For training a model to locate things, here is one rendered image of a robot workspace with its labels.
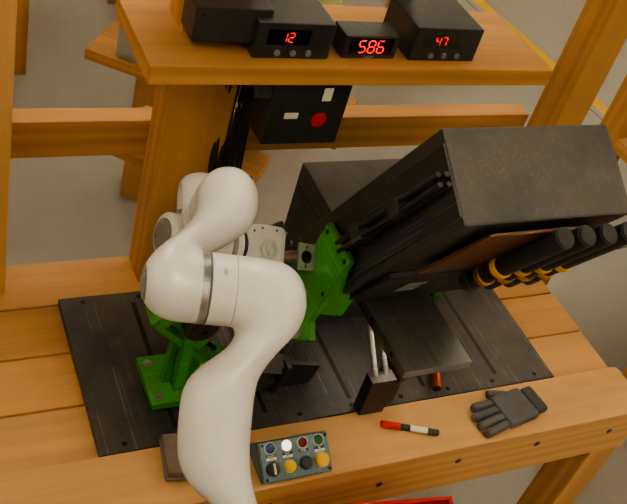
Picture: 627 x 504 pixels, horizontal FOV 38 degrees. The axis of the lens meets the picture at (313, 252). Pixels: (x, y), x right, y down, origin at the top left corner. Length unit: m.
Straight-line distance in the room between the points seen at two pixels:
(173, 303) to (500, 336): 1.26
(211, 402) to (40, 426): 0.71
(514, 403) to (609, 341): 1.88
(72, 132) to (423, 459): 1.00
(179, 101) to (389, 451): 0.84
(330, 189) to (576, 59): 0.72
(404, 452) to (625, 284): 2.53
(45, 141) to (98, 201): 1.81
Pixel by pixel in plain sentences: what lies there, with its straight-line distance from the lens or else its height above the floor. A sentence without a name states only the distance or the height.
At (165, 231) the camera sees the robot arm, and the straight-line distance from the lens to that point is 1.67.
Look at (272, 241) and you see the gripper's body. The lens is 1.79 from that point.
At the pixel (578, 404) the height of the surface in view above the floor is 0.90.
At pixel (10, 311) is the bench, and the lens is 2.08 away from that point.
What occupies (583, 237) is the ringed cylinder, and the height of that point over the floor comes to 1.54.
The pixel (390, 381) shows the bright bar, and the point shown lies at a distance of 1.94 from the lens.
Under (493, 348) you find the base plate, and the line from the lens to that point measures 2.29.
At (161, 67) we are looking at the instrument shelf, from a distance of 1.66.
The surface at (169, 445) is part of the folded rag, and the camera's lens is 1.82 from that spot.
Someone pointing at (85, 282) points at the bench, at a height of 0.88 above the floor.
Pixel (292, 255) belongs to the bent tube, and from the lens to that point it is 1.86.
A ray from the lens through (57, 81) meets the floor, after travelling 4.43.
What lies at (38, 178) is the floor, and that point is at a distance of 3.84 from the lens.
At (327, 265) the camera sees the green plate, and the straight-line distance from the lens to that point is 1.82.
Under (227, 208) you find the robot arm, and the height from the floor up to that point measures 1.59.
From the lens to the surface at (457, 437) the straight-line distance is 2.06.
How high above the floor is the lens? 2.39
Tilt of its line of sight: 40 degrees down
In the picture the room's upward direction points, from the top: 19 degrees clockwise
